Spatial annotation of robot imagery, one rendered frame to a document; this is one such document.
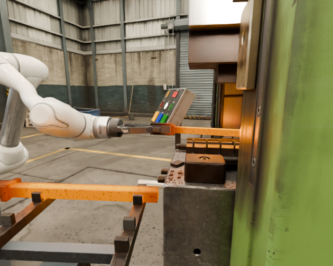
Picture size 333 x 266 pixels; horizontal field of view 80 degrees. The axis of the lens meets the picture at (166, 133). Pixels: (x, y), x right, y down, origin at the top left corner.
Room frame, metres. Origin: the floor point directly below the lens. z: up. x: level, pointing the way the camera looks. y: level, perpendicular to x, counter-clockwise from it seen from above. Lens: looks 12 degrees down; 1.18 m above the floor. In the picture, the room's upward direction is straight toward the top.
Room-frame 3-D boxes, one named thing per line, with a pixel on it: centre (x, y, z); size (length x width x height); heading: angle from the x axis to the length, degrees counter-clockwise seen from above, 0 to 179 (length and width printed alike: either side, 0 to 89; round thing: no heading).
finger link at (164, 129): (0.75, 0.02, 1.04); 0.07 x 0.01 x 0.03; 82
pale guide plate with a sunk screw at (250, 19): (0.44, -0.17, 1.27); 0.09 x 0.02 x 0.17; 172
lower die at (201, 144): (0.74, -0.29, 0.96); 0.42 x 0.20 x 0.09; 82
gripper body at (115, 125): (0.78, 0.17, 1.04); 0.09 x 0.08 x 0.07; 82
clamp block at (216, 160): (0.58, -0.12, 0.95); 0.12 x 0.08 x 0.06; 82
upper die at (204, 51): (0.74, -0.29, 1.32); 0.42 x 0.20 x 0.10; 82
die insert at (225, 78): (0.71, -0.33, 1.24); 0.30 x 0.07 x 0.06; 82
